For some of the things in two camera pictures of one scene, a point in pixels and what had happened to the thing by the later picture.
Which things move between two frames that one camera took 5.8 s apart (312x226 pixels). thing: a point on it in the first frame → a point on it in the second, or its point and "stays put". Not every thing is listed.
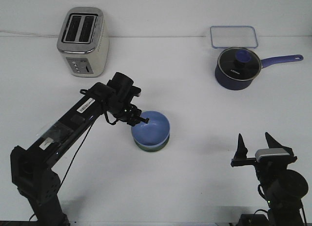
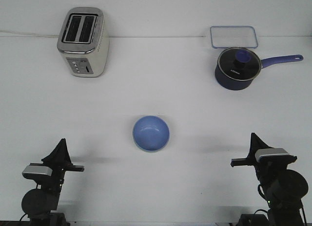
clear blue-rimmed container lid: (233, 36) stays put
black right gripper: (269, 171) → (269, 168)
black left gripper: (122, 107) → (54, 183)
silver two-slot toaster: (84, 40) stays put
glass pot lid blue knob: (240, 64) stays put
